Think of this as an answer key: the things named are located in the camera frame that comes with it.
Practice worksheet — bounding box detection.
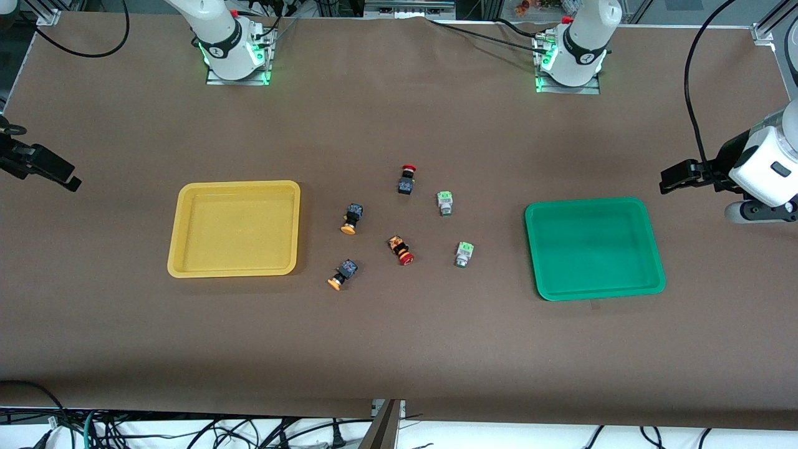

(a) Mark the metal table leg bracket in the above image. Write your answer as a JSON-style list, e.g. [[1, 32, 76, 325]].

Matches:
[[358, 399, 406, 449]]

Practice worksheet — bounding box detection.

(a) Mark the black looped floor cable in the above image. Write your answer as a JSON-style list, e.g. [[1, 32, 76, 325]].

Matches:
[[0, 379, 70, 449]]

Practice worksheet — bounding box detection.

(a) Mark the green plastic tray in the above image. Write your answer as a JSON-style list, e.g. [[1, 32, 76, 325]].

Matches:
[[524, 197, 666, 302]]

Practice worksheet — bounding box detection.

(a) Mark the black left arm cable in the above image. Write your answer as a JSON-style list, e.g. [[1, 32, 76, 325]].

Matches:
[[683, 0, 739, 167]]

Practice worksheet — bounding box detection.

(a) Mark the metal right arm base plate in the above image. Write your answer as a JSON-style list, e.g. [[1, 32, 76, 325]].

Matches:
[[206, 28, 276, 85]]

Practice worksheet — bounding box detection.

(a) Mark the teal floor cable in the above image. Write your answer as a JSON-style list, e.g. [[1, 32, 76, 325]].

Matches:
[[82, 408, 102, 449]]

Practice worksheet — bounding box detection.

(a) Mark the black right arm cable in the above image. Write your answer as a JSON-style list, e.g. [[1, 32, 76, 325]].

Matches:
[[25, 0, 131, 59]]

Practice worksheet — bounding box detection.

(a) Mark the brown table cover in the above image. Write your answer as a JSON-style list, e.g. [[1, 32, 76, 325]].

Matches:
[[0, 11, 798, 431]]

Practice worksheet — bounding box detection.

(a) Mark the grey metal rail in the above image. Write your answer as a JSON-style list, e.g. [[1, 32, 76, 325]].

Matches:
[[365, 0, 456, 19]]

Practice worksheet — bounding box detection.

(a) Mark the yellow plastic tray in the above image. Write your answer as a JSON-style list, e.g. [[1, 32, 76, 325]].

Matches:
[[167, 180, 301, 279]]

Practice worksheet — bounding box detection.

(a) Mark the yellow push button black base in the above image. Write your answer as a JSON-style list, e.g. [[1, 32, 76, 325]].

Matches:
[[340, 203, 365, 236], [327, 259, 359, 292]]

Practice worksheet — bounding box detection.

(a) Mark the red push button orange base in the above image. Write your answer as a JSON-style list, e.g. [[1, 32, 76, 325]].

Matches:
[[387, 234, 415, 267]]

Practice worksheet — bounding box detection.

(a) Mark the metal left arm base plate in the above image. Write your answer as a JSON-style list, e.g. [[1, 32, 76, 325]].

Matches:
[[534, 34, 601, 95]]

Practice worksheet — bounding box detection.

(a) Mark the black cable to arm base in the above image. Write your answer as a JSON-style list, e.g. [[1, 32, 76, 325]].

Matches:
[[426, 17, 550, 54]]

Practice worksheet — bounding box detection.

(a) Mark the black floor cable bundle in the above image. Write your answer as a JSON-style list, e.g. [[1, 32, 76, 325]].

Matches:
[[100, 415, 375, 449]]

